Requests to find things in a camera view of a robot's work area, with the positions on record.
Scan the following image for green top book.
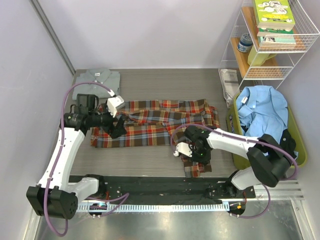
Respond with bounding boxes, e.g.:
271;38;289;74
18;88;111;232
252;0;296;31

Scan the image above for green laundry basket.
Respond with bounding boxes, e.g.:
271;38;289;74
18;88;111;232
226;92;307;174

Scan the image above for folded grey shirt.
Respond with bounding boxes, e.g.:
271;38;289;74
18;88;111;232
71;68;121;101

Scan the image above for black garment in basket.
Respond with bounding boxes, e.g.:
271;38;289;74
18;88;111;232
279;129;299;159

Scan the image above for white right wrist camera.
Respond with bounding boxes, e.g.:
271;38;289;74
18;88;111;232
173;142;193;158

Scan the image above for red brown plaid shirt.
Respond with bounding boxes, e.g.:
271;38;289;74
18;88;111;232
90;98;220;179

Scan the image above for white wire shelf rack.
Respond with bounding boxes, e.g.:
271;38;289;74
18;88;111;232
220;0;320;90

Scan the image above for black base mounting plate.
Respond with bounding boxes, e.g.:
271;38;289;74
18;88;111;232
85;176;256;205

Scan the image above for clear plastic bag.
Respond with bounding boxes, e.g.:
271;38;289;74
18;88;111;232
219;68;240;107

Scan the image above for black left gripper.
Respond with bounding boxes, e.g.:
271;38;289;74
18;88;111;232
88;103;127;138

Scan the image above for aluminium frame rail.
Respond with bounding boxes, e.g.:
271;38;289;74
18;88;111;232
251;180;305;201

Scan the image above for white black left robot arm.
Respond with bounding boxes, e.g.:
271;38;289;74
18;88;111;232
26;94;127;220

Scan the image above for light blue shirt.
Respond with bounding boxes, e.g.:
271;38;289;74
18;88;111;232
235;85;289;143

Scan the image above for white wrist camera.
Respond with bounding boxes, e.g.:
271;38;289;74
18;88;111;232
106;90;125;118
173;142;193;158

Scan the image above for grey wall corner strip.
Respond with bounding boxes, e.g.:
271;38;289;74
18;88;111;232
29;0;76;76

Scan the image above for yellow green cloth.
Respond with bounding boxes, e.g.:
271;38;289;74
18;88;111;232
247;47;277;67

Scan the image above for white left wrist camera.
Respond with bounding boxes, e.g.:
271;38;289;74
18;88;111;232
106;90;125;118

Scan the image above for white slotted cable duct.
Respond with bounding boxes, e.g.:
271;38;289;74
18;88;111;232
76;201;230;213

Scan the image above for blue white jar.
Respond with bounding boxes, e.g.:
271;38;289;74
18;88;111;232
237;33;253;53

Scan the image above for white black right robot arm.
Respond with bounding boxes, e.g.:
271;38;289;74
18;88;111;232
176;124;295;198

